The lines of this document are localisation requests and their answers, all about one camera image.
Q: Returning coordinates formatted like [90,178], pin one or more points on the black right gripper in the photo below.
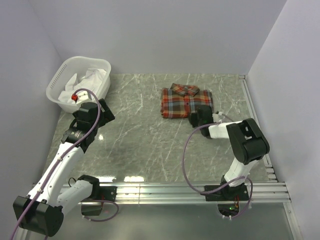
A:
[192,116]

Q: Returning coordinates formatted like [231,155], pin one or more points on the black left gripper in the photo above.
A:
[105,116]

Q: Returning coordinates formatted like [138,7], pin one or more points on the red brown plaid shirt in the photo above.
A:
[178,101]

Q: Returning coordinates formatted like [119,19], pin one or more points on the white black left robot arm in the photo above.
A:
[43,209]

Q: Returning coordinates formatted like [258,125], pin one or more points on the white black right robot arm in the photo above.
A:
[248,143]

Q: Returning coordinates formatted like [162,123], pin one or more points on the white crumpled shirt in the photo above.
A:
[92,80]

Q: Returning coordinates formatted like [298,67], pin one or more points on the white plastic laundry basket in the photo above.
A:
[79,65]

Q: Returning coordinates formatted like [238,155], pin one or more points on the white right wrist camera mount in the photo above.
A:
[217,117]

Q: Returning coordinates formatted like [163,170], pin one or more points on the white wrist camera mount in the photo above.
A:
[81,97]
[217,117]

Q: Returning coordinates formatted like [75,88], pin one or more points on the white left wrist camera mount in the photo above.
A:
[81,97]

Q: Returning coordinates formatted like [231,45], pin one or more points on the aluminium right side rail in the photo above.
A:
[266,159]

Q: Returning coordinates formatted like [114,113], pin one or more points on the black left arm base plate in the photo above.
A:
[103,193]

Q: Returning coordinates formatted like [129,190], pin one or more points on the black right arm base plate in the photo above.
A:
[239,193]

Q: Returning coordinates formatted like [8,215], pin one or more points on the aluminium mounting rail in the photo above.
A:
[169,193]

